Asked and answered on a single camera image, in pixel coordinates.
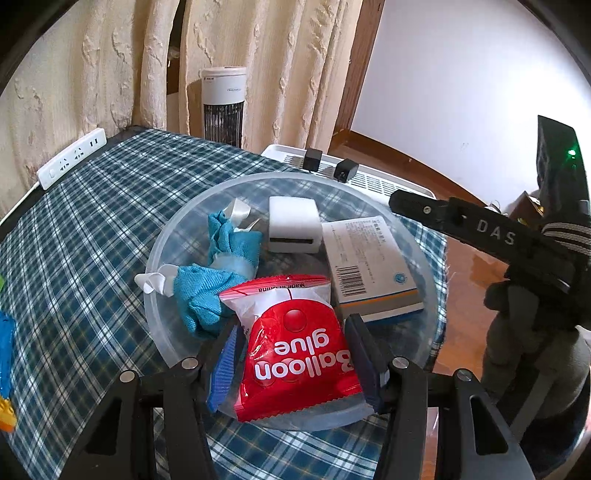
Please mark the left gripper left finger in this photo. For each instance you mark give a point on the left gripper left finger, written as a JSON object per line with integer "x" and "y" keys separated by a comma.
{"x": 118, "y": 440}

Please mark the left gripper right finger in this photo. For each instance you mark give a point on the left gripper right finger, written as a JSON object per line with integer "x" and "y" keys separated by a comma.
{"x": 473, "y": 439}

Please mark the orange yellow toy block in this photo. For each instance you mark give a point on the orange yellow toy block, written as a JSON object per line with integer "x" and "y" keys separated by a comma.
{"x": 8, "y": 418}

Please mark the dark blue snack packet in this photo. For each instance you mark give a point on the dark blue snack packet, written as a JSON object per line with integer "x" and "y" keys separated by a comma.
{"x": 7, "y": 329}

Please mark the white medicine box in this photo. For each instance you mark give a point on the white medicine box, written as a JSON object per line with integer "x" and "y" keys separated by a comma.
{"x": 370, "y": 276}

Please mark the red balloon glue packet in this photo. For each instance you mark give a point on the red balloon glue packet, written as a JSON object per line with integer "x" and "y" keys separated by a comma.
{"x": 297, "y": 356}

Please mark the teal towel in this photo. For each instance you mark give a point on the teal towel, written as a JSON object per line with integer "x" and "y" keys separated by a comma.
{"x": 233, "y": 259}

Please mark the white sponge block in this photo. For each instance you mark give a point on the white sponge block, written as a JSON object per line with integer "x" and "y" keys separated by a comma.
{"x": 294, "y": 225}

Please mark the plaid blue tablecloth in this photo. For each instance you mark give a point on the plaid blue tablecloth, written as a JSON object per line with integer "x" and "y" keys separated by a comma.
{"x": 68, "y": 266}

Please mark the clear plastic bowl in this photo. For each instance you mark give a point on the clear plastic bowl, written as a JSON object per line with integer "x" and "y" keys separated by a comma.
{"x": 184, "y": 240}

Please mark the black power adapter right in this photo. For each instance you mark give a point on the black power adapter right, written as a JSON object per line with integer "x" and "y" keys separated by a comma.
{"x": 345, "y": 170}

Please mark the black power adapter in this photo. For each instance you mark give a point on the black power adapter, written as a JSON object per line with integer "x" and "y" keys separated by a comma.
{"x": 312, "y": 160}
{"x": 345, "y": 170}

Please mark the black power adapter left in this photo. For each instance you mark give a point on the black power adapter left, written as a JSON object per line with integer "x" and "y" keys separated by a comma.
{"x": 312, "y": 160}

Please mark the white power strip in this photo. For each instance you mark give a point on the white power strip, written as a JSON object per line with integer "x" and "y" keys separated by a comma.
{"x": 70, "y": 157}

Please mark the white tower fan heater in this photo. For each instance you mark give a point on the white tower fan heater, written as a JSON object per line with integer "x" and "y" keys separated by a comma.
{"x": 223, "y": 103}

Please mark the beige patterned curtain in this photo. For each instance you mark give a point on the beige patterned curtain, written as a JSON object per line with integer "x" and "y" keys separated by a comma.
{"x": 68, "y": 68}

